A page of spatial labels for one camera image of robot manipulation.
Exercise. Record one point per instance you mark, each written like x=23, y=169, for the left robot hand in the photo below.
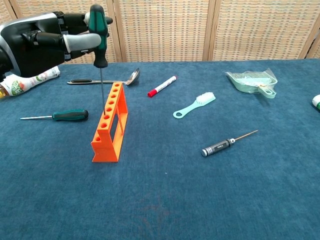
x=37, y=50

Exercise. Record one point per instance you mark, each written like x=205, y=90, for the green black segmented screwdriver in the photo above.
x=98, y=18

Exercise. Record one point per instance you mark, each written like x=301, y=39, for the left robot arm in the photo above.
x=3, y=63

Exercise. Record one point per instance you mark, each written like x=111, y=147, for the white labelled bottle yellow cap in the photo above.
x=17, y=87

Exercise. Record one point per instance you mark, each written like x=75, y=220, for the orange tool rack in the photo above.
x=105, y=148

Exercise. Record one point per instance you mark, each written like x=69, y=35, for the woven bamboo folding screen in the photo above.
x=162, y=30

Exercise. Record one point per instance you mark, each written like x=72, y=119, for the white marker red cap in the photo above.
x=162, y=86

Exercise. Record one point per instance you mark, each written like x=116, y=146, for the mint green brush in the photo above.
x=205, y=98

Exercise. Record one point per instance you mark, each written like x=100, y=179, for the blue carpet table cover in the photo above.
x=160, y=200

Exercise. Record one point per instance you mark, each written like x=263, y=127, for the black precision screwdriver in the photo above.
x=217, y=147

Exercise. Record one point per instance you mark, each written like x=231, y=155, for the mint dustpan in bag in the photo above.
x=247, y=83

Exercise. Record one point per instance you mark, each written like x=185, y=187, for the small white green bottle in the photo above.
x=317, y=102

